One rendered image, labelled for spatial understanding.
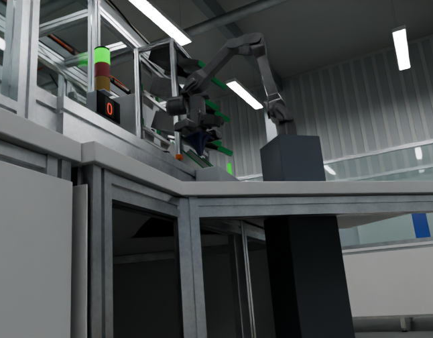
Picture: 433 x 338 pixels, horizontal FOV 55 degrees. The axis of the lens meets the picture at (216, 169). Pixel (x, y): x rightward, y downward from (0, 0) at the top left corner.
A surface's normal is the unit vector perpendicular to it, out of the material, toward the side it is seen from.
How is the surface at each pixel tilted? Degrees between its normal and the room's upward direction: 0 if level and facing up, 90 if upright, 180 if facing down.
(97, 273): 90
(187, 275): 90
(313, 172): 90
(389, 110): 90
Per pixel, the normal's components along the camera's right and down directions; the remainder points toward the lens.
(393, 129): -0.46, -0.20
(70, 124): 0.94, -0.16
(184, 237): 0.30, -0.27
